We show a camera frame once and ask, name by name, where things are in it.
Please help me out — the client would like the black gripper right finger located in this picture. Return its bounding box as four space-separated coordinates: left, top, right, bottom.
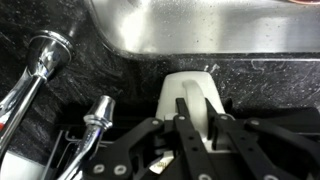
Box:
203 97 320 180

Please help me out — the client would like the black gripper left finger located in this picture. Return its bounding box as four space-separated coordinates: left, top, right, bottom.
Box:
83 97 218 180

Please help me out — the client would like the white ceramic mug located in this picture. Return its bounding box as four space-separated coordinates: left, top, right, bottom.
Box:
148 71 228 175

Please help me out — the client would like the chrome sink sprayer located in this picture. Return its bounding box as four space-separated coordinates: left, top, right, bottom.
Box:
55 94 117 180

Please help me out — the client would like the black counter mat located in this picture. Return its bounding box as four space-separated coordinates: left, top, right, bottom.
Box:
42 105 320 180

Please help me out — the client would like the stainless steel sink basin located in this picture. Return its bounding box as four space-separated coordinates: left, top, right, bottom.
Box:
85 0 320 62

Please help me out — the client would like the chrome dispenser with red mark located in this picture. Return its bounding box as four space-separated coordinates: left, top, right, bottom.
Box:
0 29 76 158

